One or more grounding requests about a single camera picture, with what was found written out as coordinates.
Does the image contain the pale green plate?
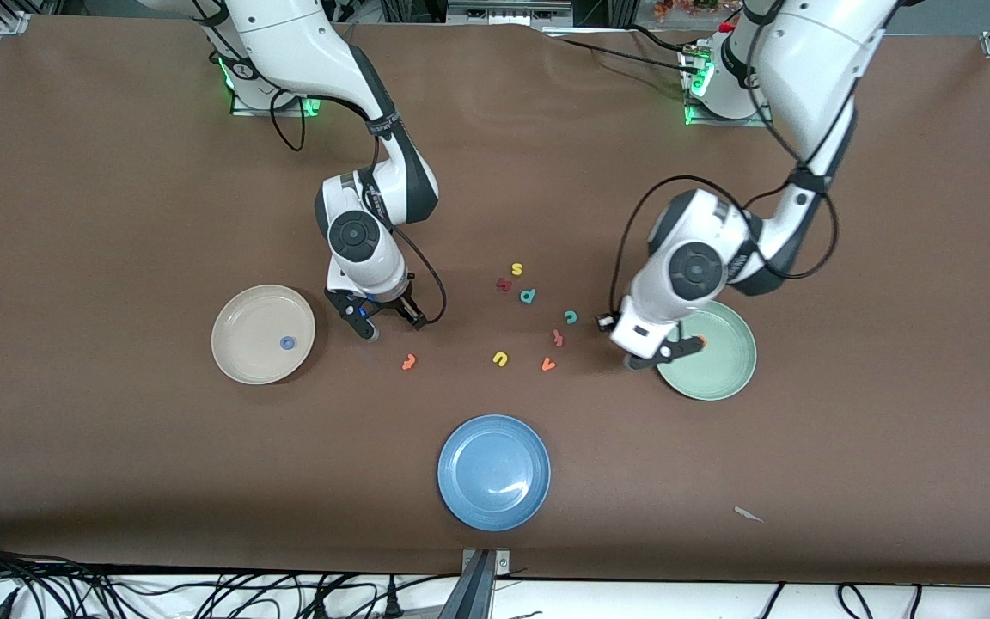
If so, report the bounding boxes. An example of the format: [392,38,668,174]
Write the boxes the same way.
[655,299,758,402]

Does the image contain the beige brown plate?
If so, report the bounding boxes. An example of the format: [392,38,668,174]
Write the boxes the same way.
[211,284,317,386]

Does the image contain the blue plate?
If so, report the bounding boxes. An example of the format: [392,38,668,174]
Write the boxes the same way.
[437,414,553,532]

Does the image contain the dark metal pole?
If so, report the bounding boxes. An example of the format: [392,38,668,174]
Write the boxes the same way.
[437,550,496,619]

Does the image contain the brown table cover sheet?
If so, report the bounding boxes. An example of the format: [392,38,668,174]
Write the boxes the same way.
[0,15,990,587]

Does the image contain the grey power strip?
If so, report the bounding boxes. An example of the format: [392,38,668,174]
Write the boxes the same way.
[446,0,575,27]

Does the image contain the orange flowers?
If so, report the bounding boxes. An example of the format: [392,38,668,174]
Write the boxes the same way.
[653,0,741,20]

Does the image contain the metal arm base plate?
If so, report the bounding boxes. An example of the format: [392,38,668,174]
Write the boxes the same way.
[230,86,324,118]
[682,45,762,128]

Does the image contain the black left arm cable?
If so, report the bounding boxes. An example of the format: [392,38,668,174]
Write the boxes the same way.
[608,0,841,319]

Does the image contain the grey metal mount bracket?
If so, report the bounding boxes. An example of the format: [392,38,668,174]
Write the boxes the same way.
[461,548,511,577]

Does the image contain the black cable on table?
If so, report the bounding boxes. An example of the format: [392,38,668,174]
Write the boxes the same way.
[547,34,690,71]
[628,24,695,56]

